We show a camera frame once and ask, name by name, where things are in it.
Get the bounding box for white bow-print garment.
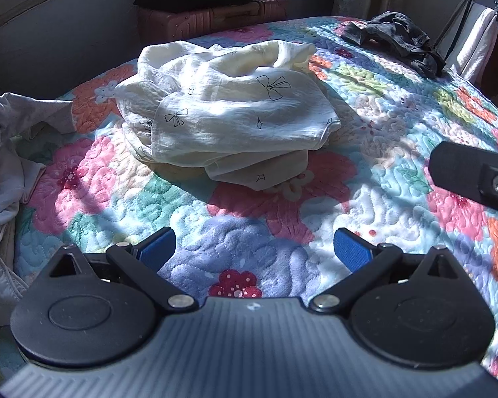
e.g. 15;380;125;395
114;40;342;191

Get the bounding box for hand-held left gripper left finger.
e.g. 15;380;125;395
37;227;200;312

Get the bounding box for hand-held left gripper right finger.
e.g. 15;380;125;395
309;228;462;313

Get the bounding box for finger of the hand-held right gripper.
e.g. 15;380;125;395
428;141;498;216

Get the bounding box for light grey garment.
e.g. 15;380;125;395
0;93;77;328

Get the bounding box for dark grey pants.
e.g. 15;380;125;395
341;12;447;79

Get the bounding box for pink suitcase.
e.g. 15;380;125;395
136;0;290;44

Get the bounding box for floral quilted blanket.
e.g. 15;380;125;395
12;16;498;382

